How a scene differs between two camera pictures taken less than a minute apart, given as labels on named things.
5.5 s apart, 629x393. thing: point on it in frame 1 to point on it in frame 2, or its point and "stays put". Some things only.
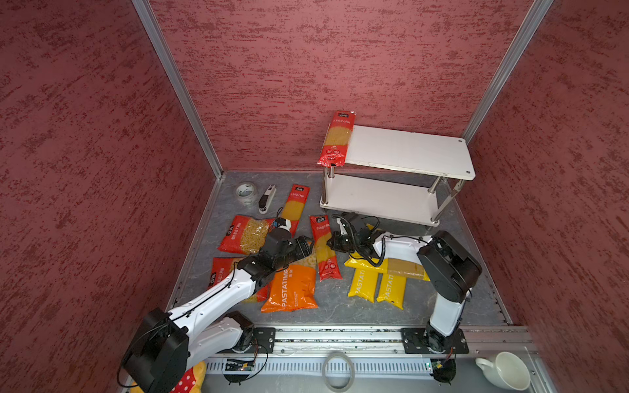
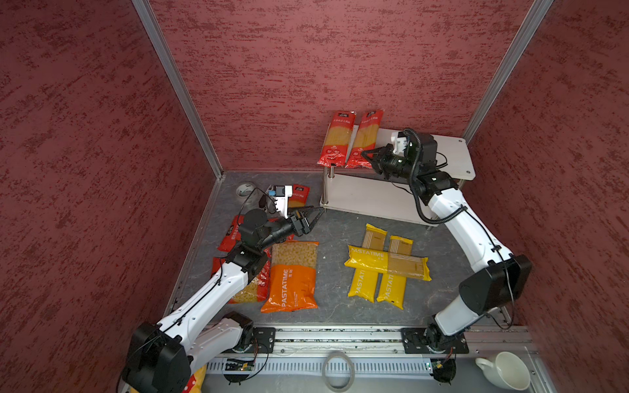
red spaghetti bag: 328,265 to 365,138
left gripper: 301,247 to 305,228
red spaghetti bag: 338,135 stays put
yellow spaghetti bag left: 364,283 stays put
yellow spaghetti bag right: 391,289 stays put
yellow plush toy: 192,381 stays put
